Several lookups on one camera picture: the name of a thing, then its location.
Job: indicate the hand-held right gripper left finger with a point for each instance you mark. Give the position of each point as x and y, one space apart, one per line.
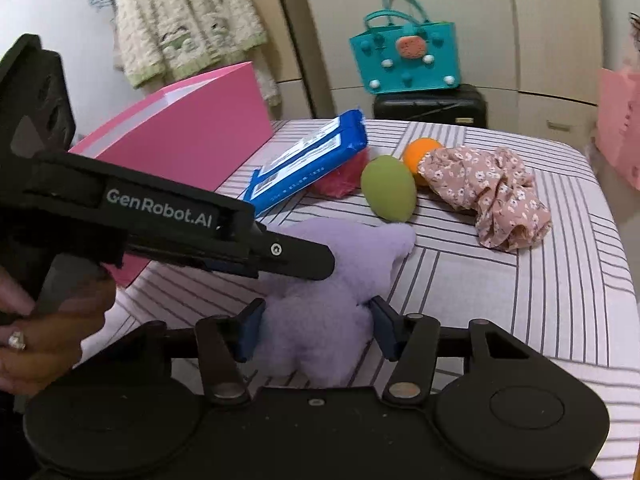
247 332

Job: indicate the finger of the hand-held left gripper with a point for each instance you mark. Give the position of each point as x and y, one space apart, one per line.
305 260

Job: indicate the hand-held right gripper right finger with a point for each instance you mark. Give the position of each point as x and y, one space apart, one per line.
386 330

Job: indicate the purple plush toy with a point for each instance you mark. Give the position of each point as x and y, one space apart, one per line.
320 325

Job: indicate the pink cardboard box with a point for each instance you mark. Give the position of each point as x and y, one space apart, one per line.
200 125

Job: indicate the orange makeup sponge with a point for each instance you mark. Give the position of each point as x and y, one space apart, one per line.
417 157

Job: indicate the person's left hand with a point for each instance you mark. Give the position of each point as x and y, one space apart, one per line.
50 350

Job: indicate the blue wipes packet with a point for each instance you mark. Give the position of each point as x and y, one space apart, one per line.
310 155

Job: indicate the green makeup sponge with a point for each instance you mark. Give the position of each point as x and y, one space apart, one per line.
387 190

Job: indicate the striped tablecloth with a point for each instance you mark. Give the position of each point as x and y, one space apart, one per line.
500 300

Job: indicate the pink floral cloth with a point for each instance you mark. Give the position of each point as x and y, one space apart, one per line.
500 195

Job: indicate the beige tall wardrobe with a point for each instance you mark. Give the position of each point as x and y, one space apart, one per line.
282 75

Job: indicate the cream fluffy cardigan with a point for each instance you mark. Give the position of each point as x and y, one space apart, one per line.
190 20

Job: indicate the black suitcase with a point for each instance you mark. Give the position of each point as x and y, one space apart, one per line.
425 107

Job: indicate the teal felt handbag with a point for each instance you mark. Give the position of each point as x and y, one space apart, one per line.
430 60

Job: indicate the grey three-door wardrobe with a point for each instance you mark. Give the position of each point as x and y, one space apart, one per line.
500 25

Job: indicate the pink paper bag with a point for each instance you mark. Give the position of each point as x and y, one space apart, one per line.
622 120

